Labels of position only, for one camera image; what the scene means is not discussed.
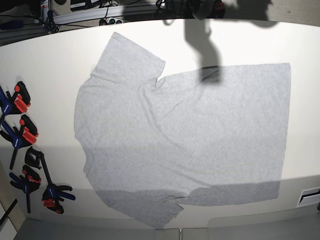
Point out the top blue red bar clamp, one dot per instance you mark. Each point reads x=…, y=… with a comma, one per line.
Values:
x=15, y=104

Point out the lower left blue bar clamp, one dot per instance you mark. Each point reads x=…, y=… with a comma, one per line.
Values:
x=29, y=182

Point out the black flat bar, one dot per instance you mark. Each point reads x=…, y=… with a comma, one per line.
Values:
x=8, y=211

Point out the long black bar clamp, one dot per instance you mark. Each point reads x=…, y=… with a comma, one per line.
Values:
x=53, y=194

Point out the white label with black mark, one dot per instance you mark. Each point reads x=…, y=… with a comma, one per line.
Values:
x=309, y=197

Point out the grey T-shirt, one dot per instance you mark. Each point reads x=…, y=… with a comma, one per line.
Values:
x=214, y=136

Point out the blue red bar clamp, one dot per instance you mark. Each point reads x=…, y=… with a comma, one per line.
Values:
x=15, y=104
x=23, y=137

